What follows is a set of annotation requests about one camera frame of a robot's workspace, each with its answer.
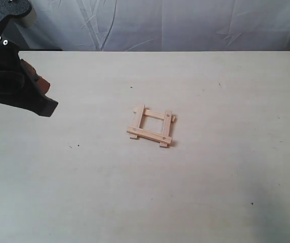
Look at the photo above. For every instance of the plain wooden stick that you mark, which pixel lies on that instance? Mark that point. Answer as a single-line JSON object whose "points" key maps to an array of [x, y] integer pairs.
{"points": [[136, 121]]}

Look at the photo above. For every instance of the short wooden stick with hole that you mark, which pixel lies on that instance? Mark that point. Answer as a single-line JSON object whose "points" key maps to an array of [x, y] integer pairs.
{"points": [[167, 120]]}

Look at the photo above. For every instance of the wood block with magnets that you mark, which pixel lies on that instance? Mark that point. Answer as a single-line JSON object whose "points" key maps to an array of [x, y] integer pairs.
{"points": [[149, 135]]}

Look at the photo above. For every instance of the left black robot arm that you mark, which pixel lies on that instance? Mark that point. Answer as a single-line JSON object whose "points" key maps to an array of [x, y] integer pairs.
{"points": [[21, 11]]}

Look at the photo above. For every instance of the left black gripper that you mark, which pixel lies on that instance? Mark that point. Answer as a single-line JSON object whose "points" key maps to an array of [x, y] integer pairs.
{"points": [[21, 86]]}

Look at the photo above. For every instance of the white backdrop cloth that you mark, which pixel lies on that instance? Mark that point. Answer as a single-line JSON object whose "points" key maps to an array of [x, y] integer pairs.
{"points": [[228, 25]]}

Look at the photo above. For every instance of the horizontal wooden stick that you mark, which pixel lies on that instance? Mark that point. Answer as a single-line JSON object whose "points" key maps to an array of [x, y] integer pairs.
{"points": [[156, 115]]}

